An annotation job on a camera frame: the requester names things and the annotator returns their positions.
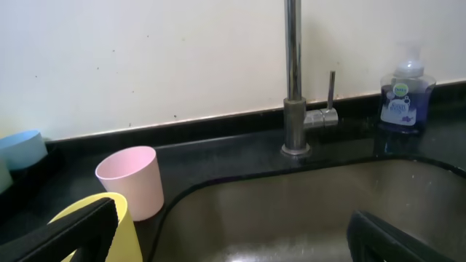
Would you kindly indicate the yellow cup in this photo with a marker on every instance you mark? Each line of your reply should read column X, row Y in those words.
column 127, row 236

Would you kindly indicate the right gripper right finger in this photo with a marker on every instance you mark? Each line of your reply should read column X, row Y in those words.
column 378, row 244

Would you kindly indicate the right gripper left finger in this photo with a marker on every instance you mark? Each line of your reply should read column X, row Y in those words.
column 54, row 236

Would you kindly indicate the black tray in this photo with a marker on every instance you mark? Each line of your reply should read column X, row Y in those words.
column 32, row 185

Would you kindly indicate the steel sink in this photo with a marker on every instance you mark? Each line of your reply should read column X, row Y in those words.
column 291, row 211

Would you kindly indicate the blue cup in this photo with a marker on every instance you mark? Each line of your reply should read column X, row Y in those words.
column 22, row 149

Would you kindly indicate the pink cup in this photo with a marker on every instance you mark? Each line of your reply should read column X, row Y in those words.
column 134, row 189

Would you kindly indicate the green cup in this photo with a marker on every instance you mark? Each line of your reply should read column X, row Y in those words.
column 4, row 178

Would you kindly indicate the steel tap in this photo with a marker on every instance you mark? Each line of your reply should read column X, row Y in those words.
column 293, row 54

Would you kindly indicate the blue soap bottle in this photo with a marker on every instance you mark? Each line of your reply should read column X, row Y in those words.
column 404, row 105

